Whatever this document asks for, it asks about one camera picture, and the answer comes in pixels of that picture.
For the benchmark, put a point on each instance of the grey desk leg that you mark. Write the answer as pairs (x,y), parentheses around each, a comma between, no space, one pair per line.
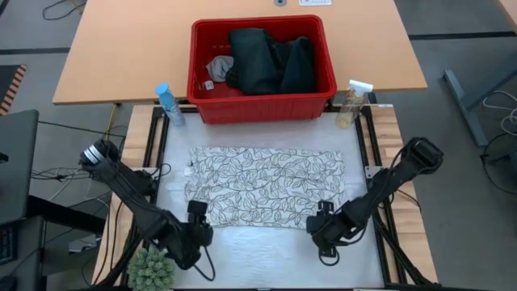
(464,105)

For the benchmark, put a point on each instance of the grey cloth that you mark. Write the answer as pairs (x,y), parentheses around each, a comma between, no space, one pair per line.
(220,68)

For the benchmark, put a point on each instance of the light wooden desk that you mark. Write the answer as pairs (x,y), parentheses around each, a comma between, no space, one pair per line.
(511,10)
(133,48)

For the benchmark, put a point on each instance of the clear spray bottle white trigger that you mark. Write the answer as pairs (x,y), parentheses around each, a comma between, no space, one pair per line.
(351,107)

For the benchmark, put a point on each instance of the black side desk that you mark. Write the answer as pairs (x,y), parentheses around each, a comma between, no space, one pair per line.
(60,214)

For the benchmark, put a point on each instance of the small green potted plant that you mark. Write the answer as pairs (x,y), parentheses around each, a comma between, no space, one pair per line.
(151,271)

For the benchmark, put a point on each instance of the white leaf-print cloth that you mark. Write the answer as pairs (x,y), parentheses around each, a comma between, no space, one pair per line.
(262,186)

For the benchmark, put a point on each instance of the white power outlet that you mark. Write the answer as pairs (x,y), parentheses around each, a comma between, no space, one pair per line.
(315,2)

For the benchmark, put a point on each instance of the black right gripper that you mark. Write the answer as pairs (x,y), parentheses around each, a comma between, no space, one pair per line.
(325,228)

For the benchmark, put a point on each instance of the red plastic laundry basket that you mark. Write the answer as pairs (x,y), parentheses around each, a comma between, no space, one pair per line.
(262,109)

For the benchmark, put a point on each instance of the silver corner bracket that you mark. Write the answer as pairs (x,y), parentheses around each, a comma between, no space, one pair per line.
(372,171)

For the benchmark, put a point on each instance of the wooden table side board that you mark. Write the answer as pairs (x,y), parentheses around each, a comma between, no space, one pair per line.
(137,133)
(389,133)

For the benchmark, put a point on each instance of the grey desk grommet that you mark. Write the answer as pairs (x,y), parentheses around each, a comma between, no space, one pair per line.
(280,2)

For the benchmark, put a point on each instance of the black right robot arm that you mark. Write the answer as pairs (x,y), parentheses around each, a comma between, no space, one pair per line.
(387,182)

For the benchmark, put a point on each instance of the dark green garment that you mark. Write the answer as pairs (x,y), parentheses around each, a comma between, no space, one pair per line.
(262,60)

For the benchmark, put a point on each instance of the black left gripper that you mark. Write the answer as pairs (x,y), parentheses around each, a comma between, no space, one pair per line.
(200,234)

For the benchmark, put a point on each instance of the blue spray bottle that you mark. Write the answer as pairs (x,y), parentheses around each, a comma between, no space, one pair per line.
(171,105)

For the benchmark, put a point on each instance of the black aluminium table frame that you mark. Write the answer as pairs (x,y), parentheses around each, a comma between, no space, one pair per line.
(389,275)

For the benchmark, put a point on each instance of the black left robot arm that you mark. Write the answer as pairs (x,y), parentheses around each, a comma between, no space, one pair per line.
(121,182)

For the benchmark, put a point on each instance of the small white tag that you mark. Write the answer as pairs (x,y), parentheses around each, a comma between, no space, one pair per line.
(208,85)

